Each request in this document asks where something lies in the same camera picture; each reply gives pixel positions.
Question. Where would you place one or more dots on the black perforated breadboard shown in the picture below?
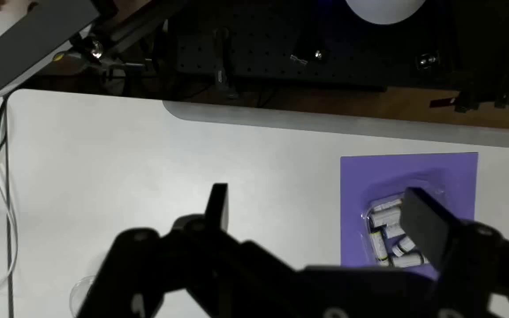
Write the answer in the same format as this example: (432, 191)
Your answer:
(279, 41)

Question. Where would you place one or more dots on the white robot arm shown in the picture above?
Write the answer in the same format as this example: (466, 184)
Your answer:
(385, 9)

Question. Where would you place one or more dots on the small white bottle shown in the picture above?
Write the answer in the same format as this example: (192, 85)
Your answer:
(383, 219)
(378, 242)
(408, 242)
(411, 260)
(386, 203)

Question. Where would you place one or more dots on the large clear plastic container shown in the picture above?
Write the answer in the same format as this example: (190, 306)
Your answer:
(379, 191)

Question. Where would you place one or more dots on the purple mat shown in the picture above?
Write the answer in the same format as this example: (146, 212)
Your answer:
(362, 177)

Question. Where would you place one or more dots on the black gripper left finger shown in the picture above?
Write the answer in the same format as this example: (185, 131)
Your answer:
(218, 205)

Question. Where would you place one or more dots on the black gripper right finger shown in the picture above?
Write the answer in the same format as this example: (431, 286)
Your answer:
(429, 226)

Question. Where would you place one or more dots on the grey flat panel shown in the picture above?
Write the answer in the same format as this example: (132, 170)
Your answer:
(26, 53)

